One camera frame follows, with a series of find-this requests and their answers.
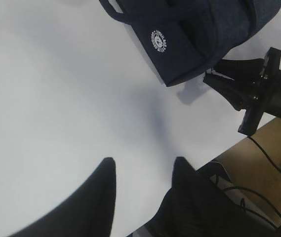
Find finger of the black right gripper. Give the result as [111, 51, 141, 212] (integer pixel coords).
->
[203, 74, 252, 111]
[214, 58, 265, 81]

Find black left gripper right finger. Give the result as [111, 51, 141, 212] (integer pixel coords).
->
[146, 157, 261, 237]

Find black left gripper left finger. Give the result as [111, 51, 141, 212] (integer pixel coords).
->
[13, 158, 116, 237]

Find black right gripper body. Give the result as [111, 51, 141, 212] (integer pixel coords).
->
[238, 47, 281, 135]

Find dark navy fabric lunch bag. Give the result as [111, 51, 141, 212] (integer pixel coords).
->
[100, 0, 281, 87]

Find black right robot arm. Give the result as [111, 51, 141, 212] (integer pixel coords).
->
[203, 47, 281, 136]

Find black cables on floor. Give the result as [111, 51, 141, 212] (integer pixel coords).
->
[214, 135, 281, 237]

